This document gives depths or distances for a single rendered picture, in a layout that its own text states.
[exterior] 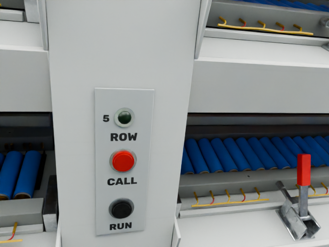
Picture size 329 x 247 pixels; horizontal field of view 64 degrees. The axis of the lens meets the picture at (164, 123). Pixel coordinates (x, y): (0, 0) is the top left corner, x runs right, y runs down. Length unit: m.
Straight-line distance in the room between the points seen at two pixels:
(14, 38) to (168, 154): 0.13
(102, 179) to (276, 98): 0.15
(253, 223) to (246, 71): 0.19
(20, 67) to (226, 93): 0.14
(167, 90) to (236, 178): 0.19
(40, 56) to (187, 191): 0.22
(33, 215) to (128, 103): 0.16
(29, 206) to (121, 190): 0.11
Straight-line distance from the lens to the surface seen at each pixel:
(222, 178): 0.34
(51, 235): 0.30
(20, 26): 0.22
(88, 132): 0.19
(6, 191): 0.32
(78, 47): 0.18
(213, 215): 0.33
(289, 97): 0.25
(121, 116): 0.18
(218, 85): 0.21
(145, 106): 0.19
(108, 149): 0.20
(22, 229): 0.30
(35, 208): 0.29
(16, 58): 0.19
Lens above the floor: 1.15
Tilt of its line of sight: 20 degrees down
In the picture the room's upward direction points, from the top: 5 degrees clockwise
